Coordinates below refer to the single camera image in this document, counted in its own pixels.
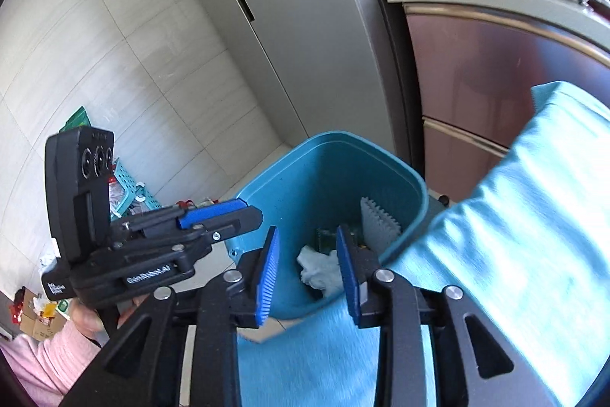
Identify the green wrapper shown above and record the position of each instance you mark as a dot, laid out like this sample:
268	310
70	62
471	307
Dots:
326	239

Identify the white tissue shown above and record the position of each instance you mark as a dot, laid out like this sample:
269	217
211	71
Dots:
317	266

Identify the kitchen counter cabinet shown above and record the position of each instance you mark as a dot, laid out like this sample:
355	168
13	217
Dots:
476	78

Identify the teal plastic basket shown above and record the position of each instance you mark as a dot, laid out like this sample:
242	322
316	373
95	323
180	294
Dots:
128	183

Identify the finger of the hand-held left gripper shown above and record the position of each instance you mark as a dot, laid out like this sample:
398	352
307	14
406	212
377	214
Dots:
238	223
214	211

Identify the white foam sheet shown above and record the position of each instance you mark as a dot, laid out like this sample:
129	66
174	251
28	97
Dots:
376	226

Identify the grey refrigerator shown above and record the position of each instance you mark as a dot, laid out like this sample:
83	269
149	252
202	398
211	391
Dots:
305	6

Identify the blue printed tablecloth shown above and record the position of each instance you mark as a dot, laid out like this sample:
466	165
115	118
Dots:
500	245

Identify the blue trash bin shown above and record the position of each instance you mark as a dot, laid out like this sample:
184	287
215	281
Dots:
324	178

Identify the cardboard box with clutter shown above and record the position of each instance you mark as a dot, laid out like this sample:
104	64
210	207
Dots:
38	316

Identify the person's left forearm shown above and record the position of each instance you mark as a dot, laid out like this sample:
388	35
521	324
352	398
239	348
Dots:
43	364

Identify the person's left hand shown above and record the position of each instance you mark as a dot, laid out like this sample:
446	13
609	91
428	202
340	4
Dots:
86	319

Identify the green packet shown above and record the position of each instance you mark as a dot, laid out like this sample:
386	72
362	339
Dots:
78	118

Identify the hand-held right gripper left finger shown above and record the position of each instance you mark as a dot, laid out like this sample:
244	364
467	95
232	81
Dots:
267	278

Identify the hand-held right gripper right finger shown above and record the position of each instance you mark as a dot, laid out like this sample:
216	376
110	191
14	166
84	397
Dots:
348	278

